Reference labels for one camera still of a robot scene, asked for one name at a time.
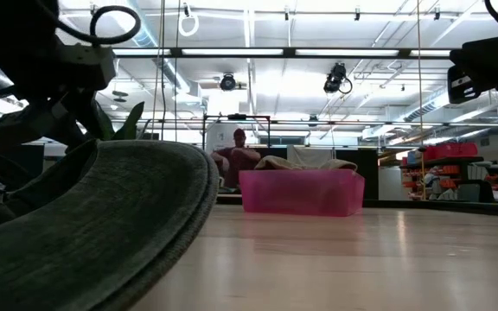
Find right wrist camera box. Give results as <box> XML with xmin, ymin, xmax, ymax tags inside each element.
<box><xmin>446</xmin><ymin>64</ymin><xmax>482</xmax><ymax>105</ymax></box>

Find green plant leaves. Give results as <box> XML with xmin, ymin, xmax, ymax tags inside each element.
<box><xmin>95</xmin><ymin>101</ymin><xmax>146</xmax><ymax>142</ymax></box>

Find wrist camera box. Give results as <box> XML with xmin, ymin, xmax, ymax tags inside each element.
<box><xmin>56</xmin><ymin>42</ymin><xmax>117</xmax><ymax>90</ymax></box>
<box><xmin>446</xmin><ymin>64</ymin><xmax>482</xmax><ymax>105</ymax></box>

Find dark grey hat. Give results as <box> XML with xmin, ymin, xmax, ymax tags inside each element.
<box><xmin>0</xmin><ymin>138</ymin><xmax>220</xmax><ymax>311</ymax></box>

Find person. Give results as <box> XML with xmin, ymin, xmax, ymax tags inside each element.
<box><xmin>209</xmin><ymin>128</ymin><xmax>262</xmax><ymax>189</ymax></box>

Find white hanging cable ring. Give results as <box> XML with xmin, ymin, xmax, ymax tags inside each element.
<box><xmin>178</xmin><ymin>3</ymin><xmax>200</xmax><ymax>38</ymax></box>

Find black partition panel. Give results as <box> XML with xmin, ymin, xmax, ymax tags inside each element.
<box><xmin>335</xmin><ymin>149</ymin><xmax>380</xmax><ymax>200</ymax></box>

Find red plastic storage bin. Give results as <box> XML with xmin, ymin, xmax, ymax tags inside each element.
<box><xmin>424</xmin><ymin>142</ymin><xmax>479</xmax><ymax>162</ymax></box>

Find black frame beam with light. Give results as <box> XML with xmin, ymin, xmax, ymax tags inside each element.
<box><xmin>0</xmin><ymin>46</ymin><xmax>498</xmax><ymax>60</ymax></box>

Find pink plastic bin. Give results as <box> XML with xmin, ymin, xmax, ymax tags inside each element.
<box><xmin>238</xmin><ymin>168</ymin><xmax>367</xmax><ymax>218</ymax></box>

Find beige hat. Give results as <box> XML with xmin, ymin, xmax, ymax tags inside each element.
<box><xmin>253</xmin><ymin>155</ymin><xmax>359</xmax><ymax>172</ymax></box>

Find black looped camera cable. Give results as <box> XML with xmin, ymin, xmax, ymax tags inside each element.
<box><xmin>56</xmin><ymin>4</ymin><xmax>142</xmax><ymax>47</ymax></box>

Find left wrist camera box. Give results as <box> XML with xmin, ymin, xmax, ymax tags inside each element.
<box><xmin>56</xmin><ymin>42</ymin><xmax>117</xmax><ymax>90</ymax></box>

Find black ceiling spot lamp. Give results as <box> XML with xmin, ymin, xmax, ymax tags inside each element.
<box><xmin>219</xmin><ymin>73</ymin><xmax>238</xmax><ymax>92</ymax></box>
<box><xmin>322</xmin><ymin>62</ymin><xmax>354</xmax><ymax>95</ymax></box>

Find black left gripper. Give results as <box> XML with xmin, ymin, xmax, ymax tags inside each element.
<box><xmin>0</xmin><ymin>0</ymin><xmax>103</xmax><ymax>150</ymax></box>

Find metal shelf rack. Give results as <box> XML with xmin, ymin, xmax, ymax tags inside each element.
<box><xmin>399</xmin><ymin>142</ymin><xmax>498</xmax><ymax>202</ymax></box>

